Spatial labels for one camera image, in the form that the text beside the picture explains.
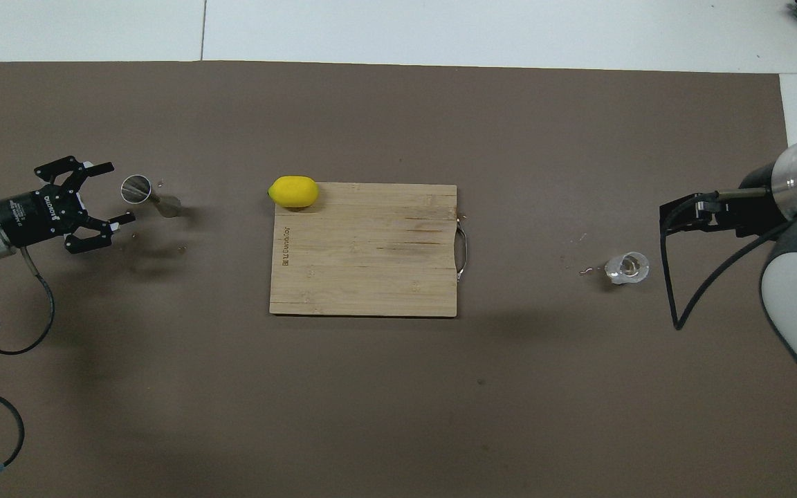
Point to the yellow lemon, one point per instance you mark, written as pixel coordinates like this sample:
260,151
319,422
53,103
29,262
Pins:
293,191

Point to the brown table mat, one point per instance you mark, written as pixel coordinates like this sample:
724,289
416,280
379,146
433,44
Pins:
371,401

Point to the clear glass cup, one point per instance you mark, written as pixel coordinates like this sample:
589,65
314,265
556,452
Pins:
627,268

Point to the wooden cutting board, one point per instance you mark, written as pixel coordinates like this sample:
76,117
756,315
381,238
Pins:
364,256

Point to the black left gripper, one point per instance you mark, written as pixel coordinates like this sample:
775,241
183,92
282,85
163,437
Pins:
42,214

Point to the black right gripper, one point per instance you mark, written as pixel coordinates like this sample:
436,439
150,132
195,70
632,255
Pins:
751,211

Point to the steel jigger cup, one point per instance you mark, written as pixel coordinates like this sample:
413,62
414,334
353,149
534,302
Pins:
137,189

